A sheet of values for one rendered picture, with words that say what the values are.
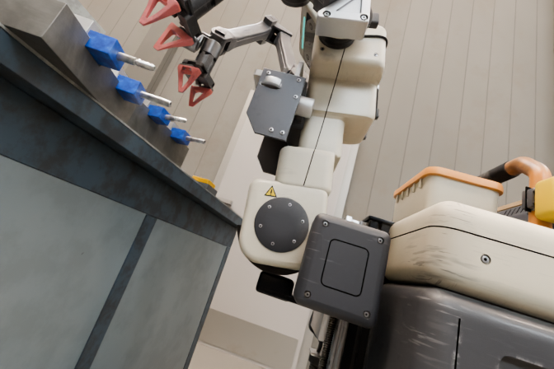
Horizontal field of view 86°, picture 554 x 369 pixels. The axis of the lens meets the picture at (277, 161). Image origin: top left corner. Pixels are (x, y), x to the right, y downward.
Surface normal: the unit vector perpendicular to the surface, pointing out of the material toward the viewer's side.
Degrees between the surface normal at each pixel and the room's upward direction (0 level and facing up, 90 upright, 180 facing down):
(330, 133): 90
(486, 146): 90
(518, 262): 90
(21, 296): 90
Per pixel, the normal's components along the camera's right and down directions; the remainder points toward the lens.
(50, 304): 0.94, 0.22
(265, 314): -0.03, -0.35
